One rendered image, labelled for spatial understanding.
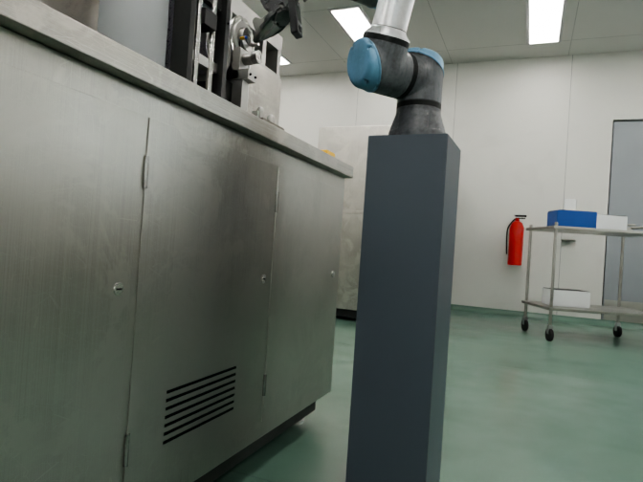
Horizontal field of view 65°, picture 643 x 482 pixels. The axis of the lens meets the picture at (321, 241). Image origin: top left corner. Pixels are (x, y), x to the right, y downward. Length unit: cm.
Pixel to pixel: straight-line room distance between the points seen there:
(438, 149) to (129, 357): 81
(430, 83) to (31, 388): 107
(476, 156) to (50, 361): 551
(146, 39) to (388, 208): 76
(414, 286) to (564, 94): 504
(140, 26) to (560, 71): 520
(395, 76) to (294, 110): 552
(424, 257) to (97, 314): 73
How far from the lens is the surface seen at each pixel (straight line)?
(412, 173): 126
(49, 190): 80
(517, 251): 572
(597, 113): 611
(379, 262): 127
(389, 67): 129
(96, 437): 94
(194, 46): 134
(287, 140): 134
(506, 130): 606
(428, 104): 135
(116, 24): 158
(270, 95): 259
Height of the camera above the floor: 61
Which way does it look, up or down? 1 degrees up
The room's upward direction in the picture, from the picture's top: 4 degrees clockwise
